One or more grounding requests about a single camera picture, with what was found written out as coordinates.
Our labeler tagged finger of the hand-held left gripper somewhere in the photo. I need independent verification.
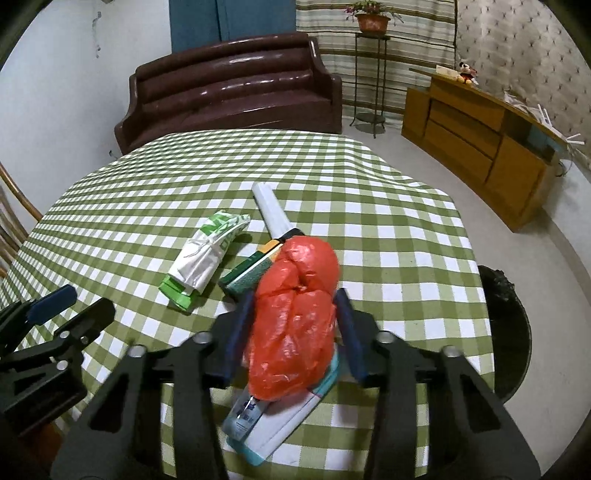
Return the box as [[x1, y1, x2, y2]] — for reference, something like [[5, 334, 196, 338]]
[[0, 284, 77, 350], [9, 297, 116, 371]]

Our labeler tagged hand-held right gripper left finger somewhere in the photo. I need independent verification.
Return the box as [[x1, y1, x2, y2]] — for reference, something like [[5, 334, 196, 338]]
[[50, 291, 257, 480]]

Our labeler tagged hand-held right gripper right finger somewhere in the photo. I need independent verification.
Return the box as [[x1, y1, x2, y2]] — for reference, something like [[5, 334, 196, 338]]
[[333, 288, 541, 480]]

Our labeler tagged orange plastic bag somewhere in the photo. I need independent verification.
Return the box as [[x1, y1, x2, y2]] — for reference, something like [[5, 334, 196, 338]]
[[243, 236, 341, 402]]

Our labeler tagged green carton box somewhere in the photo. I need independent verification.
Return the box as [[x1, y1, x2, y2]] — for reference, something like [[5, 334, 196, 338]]
[[219, 239, 283, 297]]

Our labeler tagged green white paper bag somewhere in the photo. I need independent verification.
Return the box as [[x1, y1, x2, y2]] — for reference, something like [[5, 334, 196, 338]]
[[159, 209, 251, 315]]

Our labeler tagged white teal toothpaste box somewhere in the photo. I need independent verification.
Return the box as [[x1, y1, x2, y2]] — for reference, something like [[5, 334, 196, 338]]
[[221, 354, 343, 465]]

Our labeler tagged black lined trash bin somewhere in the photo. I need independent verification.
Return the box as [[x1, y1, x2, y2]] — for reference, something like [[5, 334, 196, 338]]
[[477, 265, 533, 403]]

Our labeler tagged wooden chair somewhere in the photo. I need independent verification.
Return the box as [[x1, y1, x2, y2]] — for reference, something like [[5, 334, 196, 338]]
[[0, 161, 44, 278]]

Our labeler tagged green checked tablecloth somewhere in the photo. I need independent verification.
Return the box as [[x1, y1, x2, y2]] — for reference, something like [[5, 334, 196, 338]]
[[0, 128, 491, 480]]

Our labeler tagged wooden cabinet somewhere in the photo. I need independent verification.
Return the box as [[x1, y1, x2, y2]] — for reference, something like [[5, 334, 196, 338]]
[[401, 68, 583, 233]]

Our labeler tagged brown leather sofa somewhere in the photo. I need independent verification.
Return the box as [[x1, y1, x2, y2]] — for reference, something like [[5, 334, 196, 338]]
[[114, 31, 344, 156]]

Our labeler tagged black metal plant stand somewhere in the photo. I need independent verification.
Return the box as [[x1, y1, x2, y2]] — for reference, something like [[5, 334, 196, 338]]
[[348, 31, 393, 140]]

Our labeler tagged mouse plush toy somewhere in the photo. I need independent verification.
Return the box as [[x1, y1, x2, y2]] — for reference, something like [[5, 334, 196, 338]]
[[455, 60, 480, 86]]

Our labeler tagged clear plastic bag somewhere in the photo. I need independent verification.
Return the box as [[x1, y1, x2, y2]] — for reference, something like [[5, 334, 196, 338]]
[[503, 89, 537, 114]]

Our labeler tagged white router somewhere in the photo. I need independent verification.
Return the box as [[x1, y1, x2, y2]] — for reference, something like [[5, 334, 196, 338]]
[[534, 103, 583, 147]]

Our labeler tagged striped curtain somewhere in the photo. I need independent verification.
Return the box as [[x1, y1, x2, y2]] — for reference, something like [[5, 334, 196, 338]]
[[294, 0, 459, 126]]

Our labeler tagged blue curtain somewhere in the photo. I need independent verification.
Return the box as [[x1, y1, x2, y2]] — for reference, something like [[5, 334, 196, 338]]
[[169, 0, 297, 54]]

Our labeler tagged potted plant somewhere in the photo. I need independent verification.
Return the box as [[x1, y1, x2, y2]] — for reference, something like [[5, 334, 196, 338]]
[[344, 0, 405, 34]]

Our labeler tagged beige patterned curtain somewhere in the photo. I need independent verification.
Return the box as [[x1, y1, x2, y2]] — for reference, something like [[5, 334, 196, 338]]
[[454, 0, 591, 141]]

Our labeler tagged white wall cable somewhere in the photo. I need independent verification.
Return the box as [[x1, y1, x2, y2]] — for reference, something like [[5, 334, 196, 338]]
[[92, 0, 106, 60]]

